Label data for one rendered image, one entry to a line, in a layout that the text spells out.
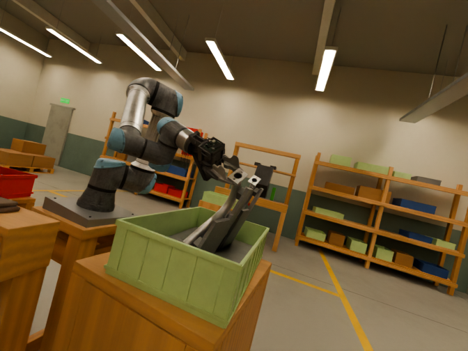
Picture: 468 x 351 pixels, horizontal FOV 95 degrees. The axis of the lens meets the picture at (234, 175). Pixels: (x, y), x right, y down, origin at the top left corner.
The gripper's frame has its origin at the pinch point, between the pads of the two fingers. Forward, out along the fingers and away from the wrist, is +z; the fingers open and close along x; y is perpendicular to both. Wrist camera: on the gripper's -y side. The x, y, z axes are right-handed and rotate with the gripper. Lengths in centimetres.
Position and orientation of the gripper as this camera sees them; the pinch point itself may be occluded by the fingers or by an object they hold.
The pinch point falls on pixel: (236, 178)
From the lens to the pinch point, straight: 68.6
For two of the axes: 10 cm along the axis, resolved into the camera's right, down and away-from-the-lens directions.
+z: 7.7, 5.2, -3.7
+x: 6.3, -5.3, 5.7
